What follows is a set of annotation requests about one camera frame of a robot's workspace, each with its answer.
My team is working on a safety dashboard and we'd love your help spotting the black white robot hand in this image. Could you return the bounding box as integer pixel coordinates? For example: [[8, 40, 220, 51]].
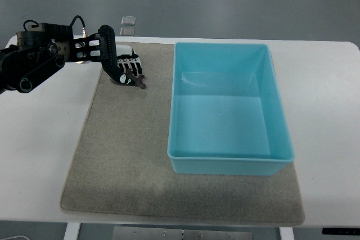
[[110, 44, 144, 86]]

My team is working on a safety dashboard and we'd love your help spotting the brown toy hippo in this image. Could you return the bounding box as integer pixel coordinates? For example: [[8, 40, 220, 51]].
[[125, 69, 146, 89]]

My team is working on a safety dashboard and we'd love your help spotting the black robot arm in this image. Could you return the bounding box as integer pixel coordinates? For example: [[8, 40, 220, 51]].
[[1, 22, 123, 93]]

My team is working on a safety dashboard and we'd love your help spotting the blue plastic box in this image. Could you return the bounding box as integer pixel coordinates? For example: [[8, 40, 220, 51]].
[[168, 42, 295, 176]]

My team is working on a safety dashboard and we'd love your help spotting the lower metal floor plate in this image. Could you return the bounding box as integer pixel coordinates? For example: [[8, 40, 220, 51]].
[[120, 27, 135, 37]]

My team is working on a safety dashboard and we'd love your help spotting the metal floor plate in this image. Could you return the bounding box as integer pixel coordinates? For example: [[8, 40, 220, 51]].
[[120, 27, 135, 37], [121, 16, 136, 26]]

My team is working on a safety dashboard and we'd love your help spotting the upper metal floor plate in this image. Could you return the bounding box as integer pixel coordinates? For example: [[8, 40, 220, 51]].
[[121, 16, 136, 26]]

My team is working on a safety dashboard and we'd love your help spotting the grey felt mat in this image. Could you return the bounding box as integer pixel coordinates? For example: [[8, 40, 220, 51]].
[[61, 43, 305, 225]]

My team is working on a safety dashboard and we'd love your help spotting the left white table leg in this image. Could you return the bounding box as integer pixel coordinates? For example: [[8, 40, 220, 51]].
[[63, 223, 81, 240]]

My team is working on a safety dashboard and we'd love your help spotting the white table leg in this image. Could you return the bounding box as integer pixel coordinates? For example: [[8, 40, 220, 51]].
[[63, 223, 81, 240], [279, 227, 295, 240]]

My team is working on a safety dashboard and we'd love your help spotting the right white table leg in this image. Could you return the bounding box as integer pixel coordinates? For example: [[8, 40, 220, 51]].
[[279, 227, 295, 240]]

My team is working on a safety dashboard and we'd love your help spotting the black table control panel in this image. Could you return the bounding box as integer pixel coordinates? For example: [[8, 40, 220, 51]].
[[322, 228, 360, 236]]

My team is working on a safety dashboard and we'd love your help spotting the metal table base plate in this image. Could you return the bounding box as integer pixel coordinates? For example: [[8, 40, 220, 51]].
[[112, 226, 254, 240]]

